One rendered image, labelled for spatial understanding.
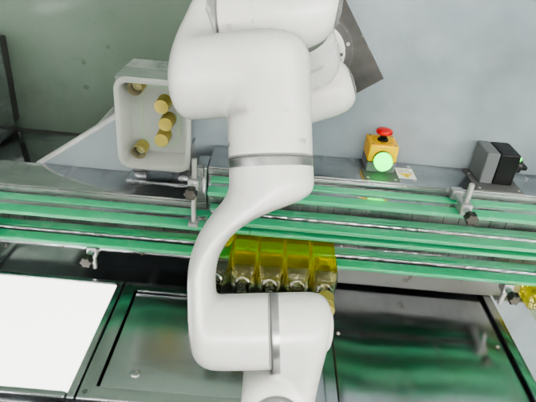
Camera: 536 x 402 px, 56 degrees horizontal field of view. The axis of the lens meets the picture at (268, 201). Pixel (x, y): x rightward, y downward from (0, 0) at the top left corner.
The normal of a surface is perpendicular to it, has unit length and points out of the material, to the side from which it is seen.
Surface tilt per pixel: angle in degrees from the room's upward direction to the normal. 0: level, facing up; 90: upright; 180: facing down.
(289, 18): 7
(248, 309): 76
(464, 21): 0
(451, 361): 90
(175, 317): 90
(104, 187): 90
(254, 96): 32
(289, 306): 83
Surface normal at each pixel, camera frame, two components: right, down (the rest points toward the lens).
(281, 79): 0.25, 0.02
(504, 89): -0.04, 0.50
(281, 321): -0.02, -0.47
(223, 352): -0.01, 0.29
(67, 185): 0.08, -0.86
